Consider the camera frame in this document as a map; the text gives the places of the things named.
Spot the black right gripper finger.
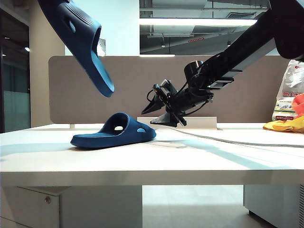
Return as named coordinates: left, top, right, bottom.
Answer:
left=150, top=113, right=179, bottom=127
left=142, top=94, right=165, bottom=115

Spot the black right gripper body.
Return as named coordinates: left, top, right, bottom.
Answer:
left=165, top=87, right=214, bottom=127

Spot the blue rubber slipper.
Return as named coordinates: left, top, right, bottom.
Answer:
left=70, top=112, right=157, bottom=150
left=38, top=0, right=115, bottom=97

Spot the long linear ceiling light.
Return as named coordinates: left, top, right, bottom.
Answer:
left=139, top=18, right=258, bottom=26

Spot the printed plastic bag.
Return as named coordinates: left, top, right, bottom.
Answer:
left=271, top=59, right=304, bottom=122

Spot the yellow cloth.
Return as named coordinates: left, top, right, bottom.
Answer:
left=262, top=115, right=304, bottom=134

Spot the white drawer cabinet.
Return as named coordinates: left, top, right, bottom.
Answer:
left=0, top=186, right=143, bottom=228

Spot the white cabinet with vent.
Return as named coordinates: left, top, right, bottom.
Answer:
left=243, top=184, right=304, bottom=228

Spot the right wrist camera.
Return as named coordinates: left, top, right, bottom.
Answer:
left=153, top=80, right=178, bottom=98

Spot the grey cable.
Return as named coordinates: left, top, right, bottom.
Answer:
left=154, top=126, right=304, bottom=149

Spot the metal wall plate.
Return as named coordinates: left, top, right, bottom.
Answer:
left=98, top=38, right=106, bottom=57

